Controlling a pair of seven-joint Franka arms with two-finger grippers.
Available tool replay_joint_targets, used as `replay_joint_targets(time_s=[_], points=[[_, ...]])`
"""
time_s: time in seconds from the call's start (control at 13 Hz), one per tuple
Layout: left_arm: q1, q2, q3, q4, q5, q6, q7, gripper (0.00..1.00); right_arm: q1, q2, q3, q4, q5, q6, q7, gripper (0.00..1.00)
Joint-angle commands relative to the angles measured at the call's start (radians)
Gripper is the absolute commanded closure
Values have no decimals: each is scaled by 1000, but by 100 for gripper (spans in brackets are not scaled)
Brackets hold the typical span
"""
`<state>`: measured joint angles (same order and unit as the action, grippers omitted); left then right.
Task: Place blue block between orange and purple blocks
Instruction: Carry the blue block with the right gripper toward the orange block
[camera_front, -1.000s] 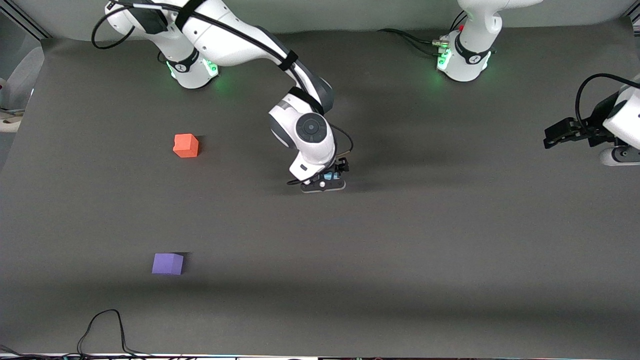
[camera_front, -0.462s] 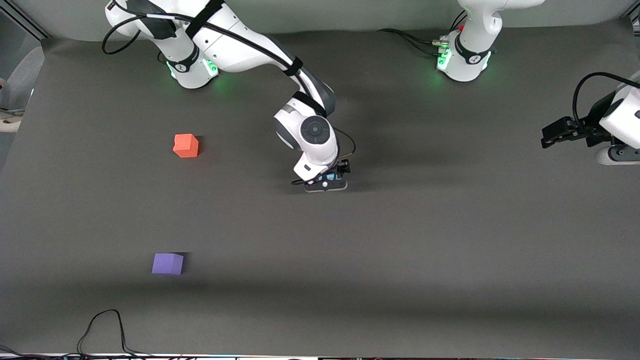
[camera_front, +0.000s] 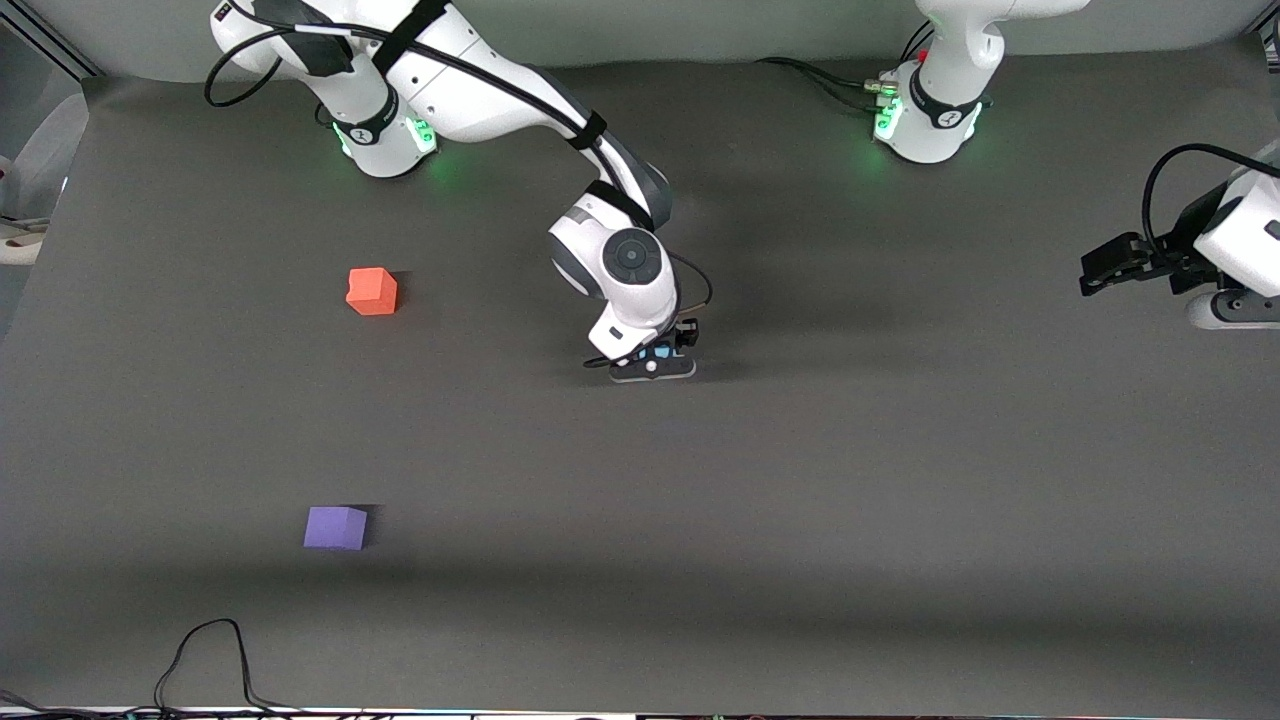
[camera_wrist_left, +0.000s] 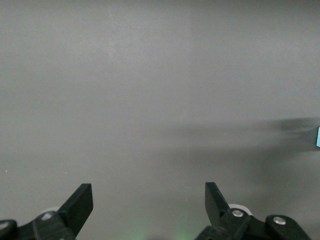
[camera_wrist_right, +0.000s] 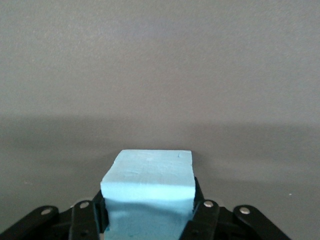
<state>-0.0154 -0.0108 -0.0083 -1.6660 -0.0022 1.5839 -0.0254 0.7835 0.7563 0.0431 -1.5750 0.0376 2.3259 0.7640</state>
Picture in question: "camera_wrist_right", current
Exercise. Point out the blue foam block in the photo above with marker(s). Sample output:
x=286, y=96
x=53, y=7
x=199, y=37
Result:
x=150, y=180

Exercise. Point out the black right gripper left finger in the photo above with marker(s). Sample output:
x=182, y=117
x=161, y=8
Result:
x=80, y=222

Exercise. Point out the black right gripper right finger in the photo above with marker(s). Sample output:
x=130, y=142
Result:
x=212, y=222

